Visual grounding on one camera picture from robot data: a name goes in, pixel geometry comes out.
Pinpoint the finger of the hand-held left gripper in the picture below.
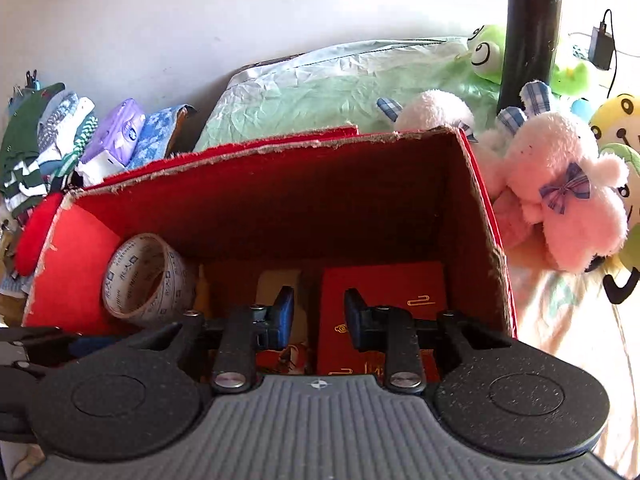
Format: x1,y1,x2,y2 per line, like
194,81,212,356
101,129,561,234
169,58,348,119
0,326,118,367

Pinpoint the small pale pink plush bunny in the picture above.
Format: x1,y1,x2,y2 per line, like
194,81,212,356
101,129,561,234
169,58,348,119
376,90,478,143

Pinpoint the small red box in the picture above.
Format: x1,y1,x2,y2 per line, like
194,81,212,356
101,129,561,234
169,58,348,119
317,261,448,377

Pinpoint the large pale pink plush bunny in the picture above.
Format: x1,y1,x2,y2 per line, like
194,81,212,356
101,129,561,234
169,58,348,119
480,81,631,275

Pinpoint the green frog plush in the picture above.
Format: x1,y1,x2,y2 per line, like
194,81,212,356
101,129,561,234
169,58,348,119
455,24,508,86

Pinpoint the black charger adapter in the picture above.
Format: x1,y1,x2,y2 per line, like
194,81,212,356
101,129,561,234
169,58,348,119
587,25,615,71

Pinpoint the red cardboard box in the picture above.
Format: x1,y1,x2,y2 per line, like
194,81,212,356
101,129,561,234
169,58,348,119
21,126,518,378

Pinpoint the green crinkled plastic bag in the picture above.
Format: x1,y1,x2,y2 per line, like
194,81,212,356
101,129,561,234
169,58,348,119
194,36,506,153

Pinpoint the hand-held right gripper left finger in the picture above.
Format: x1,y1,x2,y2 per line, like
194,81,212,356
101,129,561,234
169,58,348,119
126,286,295,395

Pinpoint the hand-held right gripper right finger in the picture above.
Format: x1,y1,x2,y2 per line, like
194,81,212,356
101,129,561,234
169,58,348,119
344,288,515,395

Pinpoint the floral bed sheet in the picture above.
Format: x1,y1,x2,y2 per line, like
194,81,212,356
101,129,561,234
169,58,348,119
500,240,640,476

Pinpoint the clear packing tape roll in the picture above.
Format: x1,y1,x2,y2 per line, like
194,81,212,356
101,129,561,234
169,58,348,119
101,232,198,328

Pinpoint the small green plush toy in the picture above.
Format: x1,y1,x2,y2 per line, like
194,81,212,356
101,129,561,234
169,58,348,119
550,57,591,98

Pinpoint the black charger cable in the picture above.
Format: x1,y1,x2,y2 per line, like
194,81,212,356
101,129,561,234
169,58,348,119
601,8,640,102

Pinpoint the pile of striped socks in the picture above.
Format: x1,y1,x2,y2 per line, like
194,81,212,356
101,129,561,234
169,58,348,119
0,82,98,221

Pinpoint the black thermos bottle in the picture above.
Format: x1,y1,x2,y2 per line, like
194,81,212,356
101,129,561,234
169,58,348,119
495,0,565,116

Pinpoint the yellow plush toy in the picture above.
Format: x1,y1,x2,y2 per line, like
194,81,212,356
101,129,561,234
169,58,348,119
590,92,640,306

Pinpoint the blue checkered towel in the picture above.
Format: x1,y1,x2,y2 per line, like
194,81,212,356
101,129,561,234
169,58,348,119
125,104,197,171

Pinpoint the purple tissue pack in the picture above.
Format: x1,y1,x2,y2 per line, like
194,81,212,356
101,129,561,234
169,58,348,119
75,98,147,186

